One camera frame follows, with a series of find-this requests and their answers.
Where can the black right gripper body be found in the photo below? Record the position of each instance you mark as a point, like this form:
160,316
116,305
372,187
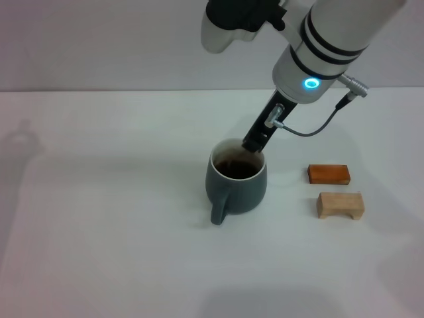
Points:
261,122

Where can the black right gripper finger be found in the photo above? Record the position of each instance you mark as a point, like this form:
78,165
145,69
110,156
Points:
257,148
247,145

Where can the orange-brown wooden block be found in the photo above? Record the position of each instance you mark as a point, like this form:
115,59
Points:
328,174

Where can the dark grey-blue coffee mug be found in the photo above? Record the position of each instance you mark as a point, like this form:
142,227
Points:
238,195

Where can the light wooden bridge block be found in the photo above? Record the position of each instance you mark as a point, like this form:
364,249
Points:
338,203

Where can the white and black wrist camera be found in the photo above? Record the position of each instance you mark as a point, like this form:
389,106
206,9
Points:
232,20

